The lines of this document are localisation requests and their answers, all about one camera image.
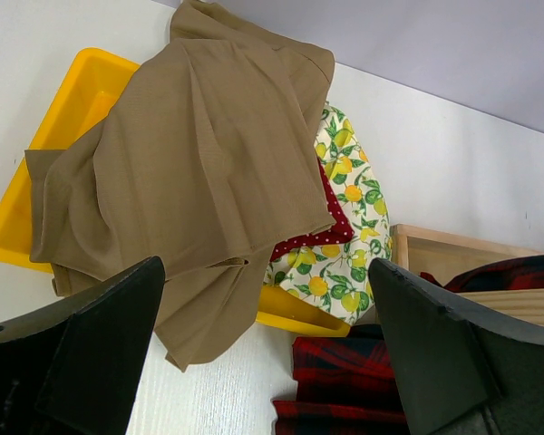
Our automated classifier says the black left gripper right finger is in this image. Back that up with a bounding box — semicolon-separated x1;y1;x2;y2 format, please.
368;259;544;434

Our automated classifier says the tan brown skirt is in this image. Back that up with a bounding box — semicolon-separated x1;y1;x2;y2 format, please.
25;1;335;370

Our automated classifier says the lemon print skirt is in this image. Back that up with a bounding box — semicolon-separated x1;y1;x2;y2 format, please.
264;105;393;324

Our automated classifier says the red black plaid skirt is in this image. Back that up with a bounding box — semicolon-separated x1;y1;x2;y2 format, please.
274;255;544;434

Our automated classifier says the red white polka-dot skirt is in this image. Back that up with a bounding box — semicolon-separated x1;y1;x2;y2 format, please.
269;160;355;263

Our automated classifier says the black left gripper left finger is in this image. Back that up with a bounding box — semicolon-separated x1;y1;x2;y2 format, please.
0;256;165;434

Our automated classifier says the wooden rack left post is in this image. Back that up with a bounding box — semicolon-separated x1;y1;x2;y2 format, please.
460;288;544;327

